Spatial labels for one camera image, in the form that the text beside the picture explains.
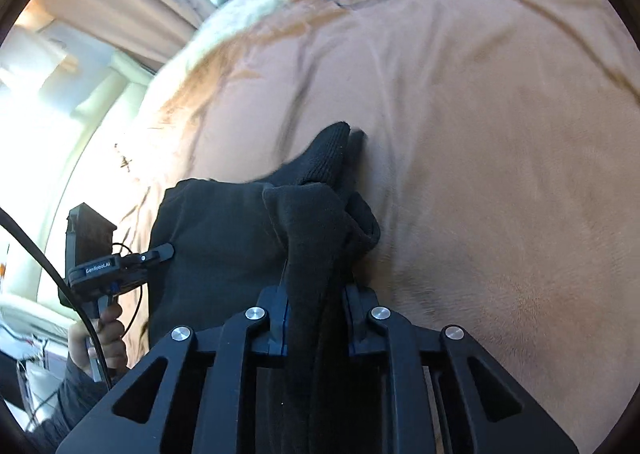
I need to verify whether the person's left forearm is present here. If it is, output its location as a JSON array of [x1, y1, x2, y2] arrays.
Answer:
[[22, 356, 128, 447]]

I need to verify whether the white window frame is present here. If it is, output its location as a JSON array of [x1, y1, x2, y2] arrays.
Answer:
[[0, 22, 156, 320]]

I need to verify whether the thick black cable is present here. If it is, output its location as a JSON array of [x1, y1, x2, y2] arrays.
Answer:
[[0, 207, 115, 389]]

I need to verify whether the orange blanket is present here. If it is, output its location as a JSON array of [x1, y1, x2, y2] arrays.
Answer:
[[114, 0, 640, 454]]

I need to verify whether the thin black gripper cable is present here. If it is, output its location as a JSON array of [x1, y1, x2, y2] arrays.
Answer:
[[107, 241, 148, 337]]

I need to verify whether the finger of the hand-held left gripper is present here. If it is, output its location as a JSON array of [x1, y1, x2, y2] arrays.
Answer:
[[124, 243, 176, 269]]

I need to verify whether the cream blanket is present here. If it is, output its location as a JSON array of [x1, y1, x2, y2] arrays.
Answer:
[[159, 0, 451, 102]]

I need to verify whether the person's left hand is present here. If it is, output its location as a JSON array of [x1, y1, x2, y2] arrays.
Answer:
[[66, 301, 129, 379]]

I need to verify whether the black t-shirt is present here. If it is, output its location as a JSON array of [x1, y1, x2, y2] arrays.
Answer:
[[147, 121, 382, 454]]

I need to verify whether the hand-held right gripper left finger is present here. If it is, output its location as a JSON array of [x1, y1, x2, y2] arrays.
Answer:
[[56, 284, 292, 454]]

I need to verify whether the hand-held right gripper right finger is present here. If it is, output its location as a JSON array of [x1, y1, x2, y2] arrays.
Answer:
[[342, 284, 581, 454]]

